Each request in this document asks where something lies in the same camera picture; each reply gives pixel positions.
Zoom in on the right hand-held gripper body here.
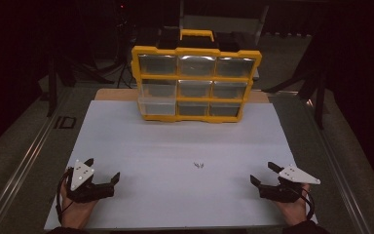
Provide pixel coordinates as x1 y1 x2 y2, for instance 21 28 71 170
258 164 321 204

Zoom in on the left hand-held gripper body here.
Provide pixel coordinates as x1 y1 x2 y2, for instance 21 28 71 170
65 159 115 204

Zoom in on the clear plastic drawer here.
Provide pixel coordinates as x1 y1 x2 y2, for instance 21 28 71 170
137 97 178 117

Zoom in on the yellow drawer organizer cabinet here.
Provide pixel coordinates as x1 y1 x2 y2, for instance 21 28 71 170
131 28 263 124

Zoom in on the person's right hand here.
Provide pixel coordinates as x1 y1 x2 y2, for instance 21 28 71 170
272 183 313 227

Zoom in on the person's left hand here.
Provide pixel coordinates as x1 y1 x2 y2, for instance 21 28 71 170
59 178 99 230

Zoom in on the white table cover sheet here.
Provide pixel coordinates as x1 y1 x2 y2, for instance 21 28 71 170
44 99 319 232

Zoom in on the black metal stand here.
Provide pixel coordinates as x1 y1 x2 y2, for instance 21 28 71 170
262 32 328 131
47 48 115 118

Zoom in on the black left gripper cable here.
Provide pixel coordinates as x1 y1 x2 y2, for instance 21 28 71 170
56 169 74 226

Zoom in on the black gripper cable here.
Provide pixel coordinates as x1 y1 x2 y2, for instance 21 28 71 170
300 186 316 222
56 169 74 226

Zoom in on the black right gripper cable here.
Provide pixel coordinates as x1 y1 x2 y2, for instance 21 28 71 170
300 186 316 222

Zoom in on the aluminium floor rail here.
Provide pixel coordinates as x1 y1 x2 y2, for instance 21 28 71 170
305 97 373 234
0 87 66 234

